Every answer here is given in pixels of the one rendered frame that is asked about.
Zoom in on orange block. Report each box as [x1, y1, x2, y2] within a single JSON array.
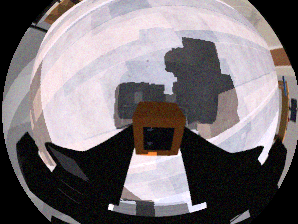
[[133, 101, 186, 156]]

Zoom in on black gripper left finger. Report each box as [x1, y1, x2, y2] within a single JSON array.
[[44, 124, 134, 206]]

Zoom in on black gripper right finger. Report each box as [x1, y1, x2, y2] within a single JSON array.
[[180, 127, 263, 206]]

